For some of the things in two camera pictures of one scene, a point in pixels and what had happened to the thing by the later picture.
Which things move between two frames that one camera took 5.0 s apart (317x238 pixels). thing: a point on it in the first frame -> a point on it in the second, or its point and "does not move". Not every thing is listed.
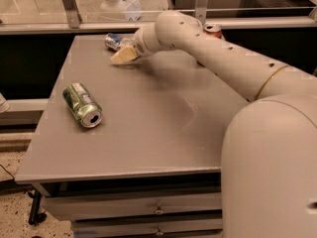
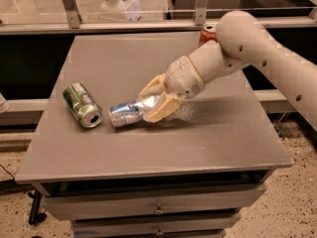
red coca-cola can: x=213 y=29 does not move
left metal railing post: x=71 y=8 does not move
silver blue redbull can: x=113 y=41 -> x=130 y=112
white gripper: x=140 y=47 -> x=179 y=76
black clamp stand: x=35 y=216 does not move
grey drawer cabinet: x=152 y=168 does not move
